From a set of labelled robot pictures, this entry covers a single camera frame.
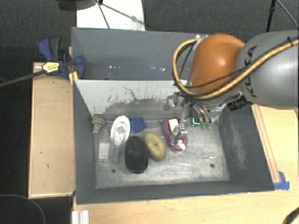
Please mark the black cylinder on white bracket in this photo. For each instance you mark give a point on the black cylinder on white bracket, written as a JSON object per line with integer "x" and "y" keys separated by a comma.
{"x": 237, "y": 104}

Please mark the grey metal bin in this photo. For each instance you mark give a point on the grey metal bin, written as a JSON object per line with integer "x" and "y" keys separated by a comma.
{"x": 163, "y": 171}

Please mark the pale wood flat board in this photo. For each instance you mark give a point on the pale wood flat board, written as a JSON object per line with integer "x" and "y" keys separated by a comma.
{"x": 51, "y": 136}

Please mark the small blue tool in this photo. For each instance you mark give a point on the small blue tool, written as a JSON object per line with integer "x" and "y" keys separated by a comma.
{"x": 115, "y": 156}

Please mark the clear plastic box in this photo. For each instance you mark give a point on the clear plastic box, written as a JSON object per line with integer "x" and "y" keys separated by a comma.
{"x": 103, "y": 149}

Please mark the purple and white toy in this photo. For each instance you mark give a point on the purple and white toy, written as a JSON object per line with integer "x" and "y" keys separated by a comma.
{"x": 169, "y": 134}

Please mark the white oval cup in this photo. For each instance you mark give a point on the white oval cup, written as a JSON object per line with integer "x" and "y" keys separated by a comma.
{"x": 120, "y": 129}

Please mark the olive knobbly toy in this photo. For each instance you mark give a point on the olive knobbly toy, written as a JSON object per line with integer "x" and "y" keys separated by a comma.
{"x": 97, "y": 124}

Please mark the blue square block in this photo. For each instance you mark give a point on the blue square block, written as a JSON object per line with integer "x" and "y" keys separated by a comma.
{"x": 138, "y": 124}

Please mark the black oval brush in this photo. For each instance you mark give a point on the black oval brush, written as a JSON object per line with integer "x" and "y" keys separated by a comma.
{"x": 136, "y": 155}

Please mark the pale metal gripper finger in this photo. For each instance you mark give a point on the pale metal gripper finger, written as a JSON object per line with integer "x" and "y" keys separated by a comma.
{"x": 183, "y": 128}
{"x": 177, "y": 136}

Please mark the small brass pin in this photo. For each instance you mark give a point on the small brass pin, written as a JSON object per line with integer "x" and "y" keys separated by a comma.
{"x": 209, "y": 157}

